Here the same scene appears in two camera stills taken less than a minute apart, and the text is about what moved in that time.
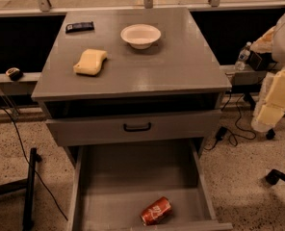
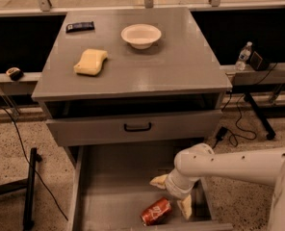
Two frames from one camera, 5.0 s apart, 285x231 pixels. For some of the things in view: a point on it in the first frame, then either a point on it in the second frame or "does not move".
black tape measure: (14, 73) does not move
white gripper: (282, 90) → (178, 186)
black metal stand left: (21, 185) does not move
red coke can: (158, 210) does not move
